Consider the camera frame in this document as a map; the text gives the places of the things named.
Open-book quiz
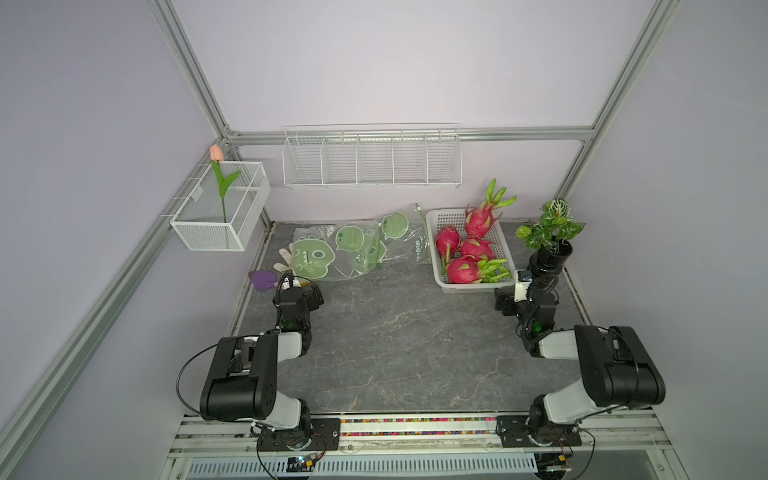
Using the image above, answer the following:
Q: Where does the zip-top bag green print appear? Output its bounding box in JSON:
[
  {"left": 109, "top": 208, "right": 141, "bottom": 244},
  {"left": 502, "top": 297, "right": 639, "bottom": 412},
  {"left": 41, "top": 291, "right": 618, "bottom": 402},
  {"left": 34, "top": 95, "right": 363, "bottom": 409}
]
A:
[
  {"left": 289, "top": 221, "right": 387, "bottom": 281},
  {"left": 353, "top": 203, "right": 431, "bottom": 274}
]

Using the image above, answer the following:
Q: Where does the pink dragon fruit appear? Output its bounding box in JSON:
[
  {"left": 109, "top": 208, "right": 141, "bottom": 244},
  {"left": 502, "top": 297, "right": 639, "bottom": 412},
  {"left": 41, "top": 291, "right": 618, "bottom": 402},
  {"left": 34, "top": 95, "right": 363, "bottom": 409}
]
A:
[
  {"left": 460, "top": 238, "right": 496, "bottom": 260},
  {"left": 435, "top": 225, "right": 462, "bottom": 267}
]

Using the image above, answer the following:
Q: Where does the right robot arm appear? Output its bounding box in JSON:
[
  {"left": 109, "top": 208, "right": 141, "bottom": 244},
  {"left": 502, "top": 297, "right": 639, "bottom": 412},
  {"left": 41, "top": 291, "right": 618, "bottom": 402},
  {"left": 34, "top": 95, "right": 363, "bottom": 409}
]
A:
[{"left": 495, "top": 288, "right": 666, "bottom": 448}]

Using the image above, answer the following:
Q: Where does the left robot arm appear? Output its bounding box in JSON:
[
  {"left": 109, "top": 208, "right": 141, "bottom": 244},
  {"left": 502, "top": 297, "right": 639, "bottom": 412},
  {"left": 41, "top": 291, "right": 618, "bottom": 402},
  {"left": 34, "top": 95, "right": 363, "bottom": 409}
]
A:
[{"left": 175, "top": 278, "right": 340, "bottom": 453}]

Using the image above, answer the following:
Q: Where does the purple pink spatula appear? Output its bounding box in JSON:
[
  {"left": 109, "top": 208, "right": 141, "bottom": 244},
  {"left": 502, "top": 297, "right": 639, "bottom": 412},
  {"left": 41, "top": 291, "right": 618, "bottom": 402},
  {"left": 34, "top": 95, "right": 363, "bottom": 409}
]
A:
[{"left": 248, "top": 270, "right": 279, "bottom": 291}]

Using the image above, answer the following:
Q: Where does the white knit glove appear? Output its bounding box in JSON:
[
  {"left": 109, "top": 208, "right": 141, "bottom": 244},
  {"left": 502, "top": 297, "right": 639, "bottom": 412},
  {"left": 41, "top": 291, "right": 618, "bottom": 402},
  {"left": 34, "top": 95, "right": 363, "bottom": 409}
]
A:
[{"left": 273, "top": 243, "right": 294, "bottom": 273}]

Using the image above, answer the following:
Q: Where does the potted green plant black vase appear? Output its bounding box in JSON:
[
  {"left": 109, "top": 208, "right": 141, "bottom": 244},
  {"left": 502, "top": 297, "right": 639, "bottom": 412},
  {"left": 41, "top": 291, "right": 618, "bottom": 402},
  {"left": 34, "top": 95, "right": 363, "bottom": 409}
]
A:
[{"left": 516, "top": 198, "right": 585, "bottom": 278}]

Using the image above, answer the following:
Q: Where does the white plastic basket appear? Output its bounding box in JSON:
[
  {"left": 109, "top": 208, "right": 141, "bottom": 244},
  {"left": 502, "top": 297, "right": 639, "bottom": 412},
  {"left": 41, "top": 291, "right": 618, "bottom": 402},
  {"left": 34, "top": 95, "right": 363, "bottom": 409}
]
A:
[{"left": 426, "top": 209, "right": 517, "bottom": 294}]

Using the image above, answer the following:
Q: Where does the artificial pink tulip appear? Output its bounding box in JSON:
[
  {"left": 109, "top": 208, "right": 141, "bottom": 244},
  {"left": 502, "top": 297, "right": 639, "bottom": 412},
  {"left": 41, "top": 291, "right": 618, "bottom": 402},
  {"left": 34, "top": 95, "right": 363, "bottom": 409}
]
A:
[{"left": 209, "top": 144, "right": 241, "bottom": 222}]

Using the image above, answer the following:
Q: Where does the white mesh wall box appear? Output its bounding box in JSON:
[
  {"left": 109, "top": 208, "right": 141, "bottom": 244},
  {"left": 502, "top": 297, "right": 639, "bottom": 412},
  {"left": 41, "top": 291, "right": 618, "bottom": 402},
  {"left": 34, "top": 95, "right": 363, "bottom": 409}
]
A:
[{"left": 170, "top": 161, "right": 271, "bottom": 252}]

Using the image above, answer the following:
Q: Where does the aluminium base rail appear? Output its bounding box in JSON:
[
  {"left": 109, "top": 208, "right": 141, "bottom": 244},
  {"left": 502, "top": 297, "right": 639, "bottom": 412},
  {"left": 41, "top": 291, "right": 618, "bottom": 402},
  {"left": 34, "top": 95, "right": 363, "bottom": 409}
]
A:
[{"left": 169, "top": 410, "right": 672, "bottom": 458}]

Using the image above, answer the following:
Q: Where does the white vented cable duct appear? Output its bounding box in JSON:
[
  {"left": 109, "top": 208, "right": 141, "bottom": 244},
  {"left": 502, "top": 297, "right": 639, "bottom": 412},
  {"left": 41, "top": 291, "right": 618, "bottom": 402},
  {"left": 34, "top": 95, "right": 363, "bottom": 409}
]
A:
[{"left": 182, "top": 452, "right": 538, "bottom": 479}]

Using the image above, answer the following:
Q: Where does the white wire wall shelf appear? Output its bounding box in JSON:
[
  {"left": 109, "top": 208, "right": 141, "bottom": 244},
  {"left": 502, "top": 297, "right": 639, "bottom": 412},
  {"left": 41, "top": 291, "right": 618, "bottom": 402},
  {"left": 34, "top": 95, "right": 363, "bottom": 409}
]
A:
[{"left": 282, "top": 123, "right": 463, "bottom": 188}]

